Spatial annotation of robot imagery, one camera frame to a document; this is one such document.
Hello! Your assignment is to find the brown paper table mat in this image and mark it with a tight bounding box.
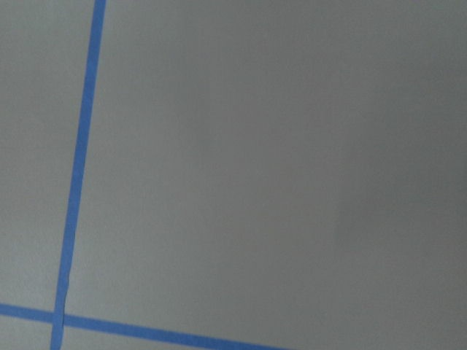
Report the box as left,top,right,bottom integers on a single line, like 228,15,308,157
0,0,467,350

